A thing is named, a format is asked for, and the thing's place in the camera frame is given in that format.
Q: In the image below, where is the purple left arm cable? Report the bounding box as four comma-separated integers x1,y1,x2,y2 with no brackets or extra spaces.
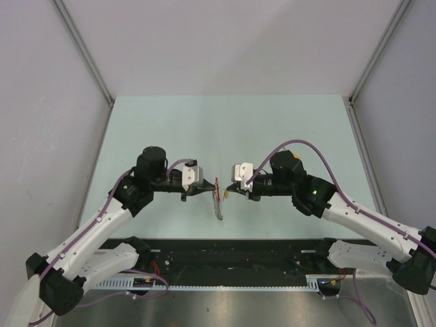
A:
29,158,193,324

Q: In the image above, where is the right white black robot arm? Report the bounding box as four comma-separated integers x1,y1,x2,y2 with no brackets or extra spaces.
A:
226,151,435,295

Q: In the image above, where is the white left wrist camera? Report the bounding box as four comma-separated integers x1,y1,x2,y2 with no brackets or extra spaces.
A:
182,159,204,191

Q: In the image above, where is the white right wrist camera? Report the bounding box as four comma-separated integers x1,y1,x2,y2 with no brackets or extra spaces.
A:
231,162,254,191

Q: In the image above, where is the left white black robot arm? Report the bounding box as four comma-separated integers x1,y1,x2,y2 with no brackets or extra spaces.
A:
25,146,216,316

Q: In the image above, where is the aluminium left corner post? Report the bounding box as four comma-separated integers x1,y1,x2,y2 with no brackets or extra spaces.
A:
50,0,114,108

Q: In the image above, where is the aluminium right side rail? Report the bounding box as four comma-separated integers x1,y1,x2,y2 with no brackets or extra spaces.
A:
344,98,388,216

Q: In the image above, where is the aluminium right corner post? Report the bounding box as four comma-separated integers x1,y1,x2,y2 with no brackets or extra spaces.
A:
347,0,414,106

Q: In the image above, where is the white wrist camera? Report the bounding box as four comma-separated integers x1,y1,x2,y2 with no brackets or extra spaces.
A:
182,159,204,191
231,162,254,191

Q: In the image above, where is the white slotted cable duct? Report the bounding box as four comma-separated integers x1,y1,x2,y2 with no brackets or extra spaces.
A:
91,275,341,292

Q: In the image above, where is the aluminium corner post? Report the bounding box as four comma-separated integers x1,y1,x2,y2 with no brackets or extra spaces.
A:
347,0,414,106
50,0,114,108

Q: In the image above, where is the black mounting base plate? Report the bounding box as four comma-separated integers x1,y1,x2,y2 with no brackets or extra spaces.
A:
98,238,357,286

